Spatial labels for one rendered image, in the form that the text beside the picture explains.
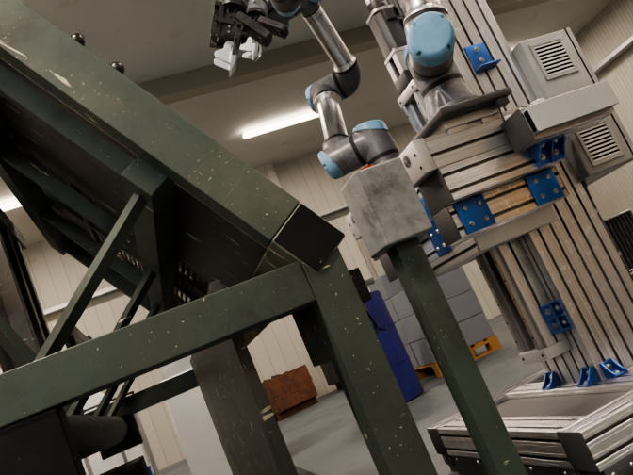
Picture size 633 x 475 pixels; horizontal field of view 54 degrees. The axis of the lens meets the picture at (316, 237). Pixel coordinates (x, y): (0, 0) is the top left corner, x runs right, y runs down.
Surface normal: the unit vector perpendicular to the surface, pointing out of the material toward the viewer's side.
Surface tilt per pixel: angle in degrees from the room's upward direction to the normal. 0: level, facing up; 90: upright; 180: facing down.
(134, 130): 90
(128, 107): 90
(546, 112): 90
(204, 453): 90
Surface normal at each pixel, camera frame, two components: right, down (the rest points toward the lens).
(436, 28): -0.16, 0.02
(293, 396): 0.43, -0.35
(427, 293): 0.22, -0.27
